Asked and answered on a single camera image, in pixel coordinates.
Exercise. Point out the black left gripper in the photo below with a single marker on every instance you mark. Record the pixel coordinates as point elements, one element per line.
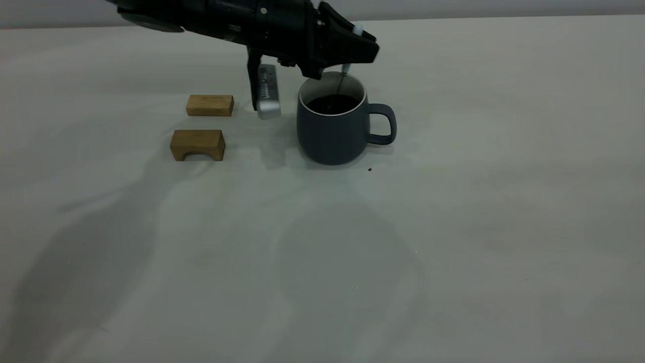
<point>287,30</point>

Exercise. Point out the arched wooden block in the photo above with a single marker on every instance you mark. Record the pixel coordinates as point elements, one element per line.
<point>199,141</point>

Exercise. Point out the dark grey ceramic mug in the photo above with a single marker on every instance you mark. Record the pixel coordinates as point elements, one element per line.
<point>330,136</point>

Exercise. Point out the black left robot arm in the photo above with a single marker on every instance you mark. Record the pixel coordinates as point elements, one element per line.
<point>201,15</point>

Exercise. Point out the flat wooden block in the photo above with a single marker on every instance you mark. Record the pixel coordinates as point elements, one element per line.
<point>209,106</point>

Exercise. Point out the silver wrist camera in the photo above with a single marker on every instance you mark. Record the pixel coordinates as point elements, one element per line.
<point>268,93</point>

